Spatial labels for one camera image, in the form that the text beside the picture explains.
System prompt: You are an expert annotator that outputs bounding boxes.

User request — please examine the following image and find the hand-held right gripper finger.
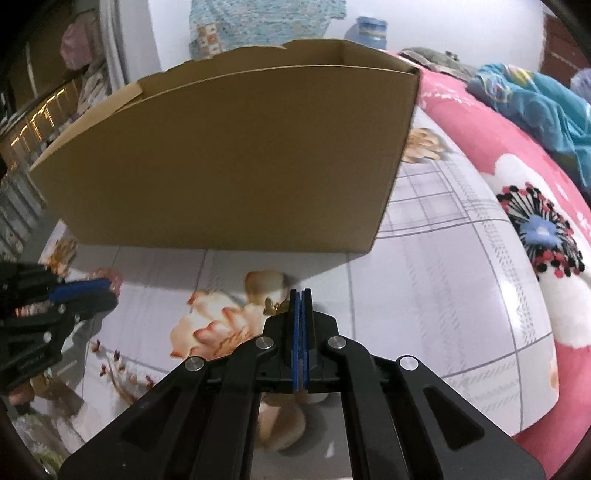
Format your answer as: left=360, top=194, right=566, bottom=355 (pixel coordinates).
left=300, top=288, right=546, bottom=480
left=58, top=289, right=301, bottom=480

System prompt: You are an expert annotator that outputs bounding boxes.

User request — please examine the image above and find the blue water jug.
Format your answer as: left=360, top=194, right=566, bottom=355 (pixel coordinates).
left=346, top=16, right=387, bottom=51

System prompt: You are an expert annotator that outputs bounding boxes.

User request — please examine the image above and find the brown cardboard box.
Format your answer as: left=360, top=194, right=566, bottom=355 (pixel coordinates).
left=28, top=39, right=421, bottom=256

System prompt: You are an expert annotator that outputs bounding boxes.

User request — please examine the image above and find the grey green pillow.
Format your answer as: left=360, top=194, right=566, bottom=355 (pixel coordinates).
left=398, top=46, right=476, bottom=79

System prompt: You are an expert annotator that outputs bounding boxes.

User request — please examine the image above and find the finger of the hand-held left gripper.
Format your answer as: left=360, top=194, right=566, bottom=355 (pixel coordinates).
left=0, top=264, right=114, bottom=311
left=0, top=292, right=120, bottom=345

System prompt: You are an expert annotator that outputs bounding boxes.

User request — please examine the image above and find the metal railing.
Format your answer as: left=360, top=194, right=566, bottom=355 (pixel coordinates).
left=0, top=78, right=84, bottom=259

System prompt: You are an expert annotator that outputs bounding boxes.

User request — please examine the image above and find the white curtain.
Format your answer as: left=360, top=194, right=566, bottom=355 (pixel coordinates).
left=99, top=0, right=162, bottom=86

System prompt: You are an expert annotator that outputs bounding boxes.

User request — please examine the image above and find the brown door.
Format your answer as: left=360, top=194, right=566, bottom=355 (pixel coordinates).
left=540, top=14, right=585, bottom=86

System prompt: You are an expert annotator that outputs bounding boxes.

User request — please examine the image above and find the blue patterned blanket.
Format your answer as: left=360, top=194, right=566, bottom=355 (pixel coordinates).
left=466, top=62, right=591, bottom=190

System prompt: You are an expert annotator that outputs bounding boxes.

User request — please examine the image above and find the blue floral hanging cloth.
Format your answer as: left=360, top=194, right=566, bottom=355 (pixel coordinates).
left=188, top=0, right=348, bottom=61

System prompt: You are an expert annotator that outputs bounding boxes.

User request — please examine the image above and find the pink hanging garment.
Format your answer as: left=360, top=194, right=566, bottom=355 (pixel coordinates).
left=62, top=21, right=90, bottom=70

